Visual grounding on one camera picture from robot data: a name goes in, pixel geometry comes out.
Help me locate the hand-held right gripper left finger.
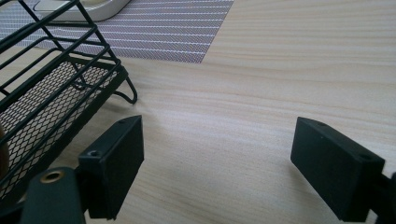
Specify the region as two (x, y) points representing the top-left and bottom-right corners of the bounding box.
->
(78, 115), (146, 220)

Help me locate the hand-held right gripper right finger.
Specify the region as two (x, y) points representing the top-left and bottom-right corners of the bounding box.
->
(290, 116), (386, 223)

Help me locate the black wire basket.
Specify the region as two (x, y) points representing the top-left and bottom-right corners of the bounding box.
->
(0, 0), (138, 207)

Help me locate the striped woven placemat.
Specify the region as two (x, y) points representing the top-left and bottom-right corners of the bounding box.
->
(0, 0), (235, 64)

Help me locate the white square tray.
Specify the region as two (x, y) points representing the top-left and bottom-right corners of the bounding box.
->
(32, 0), (132, 23)

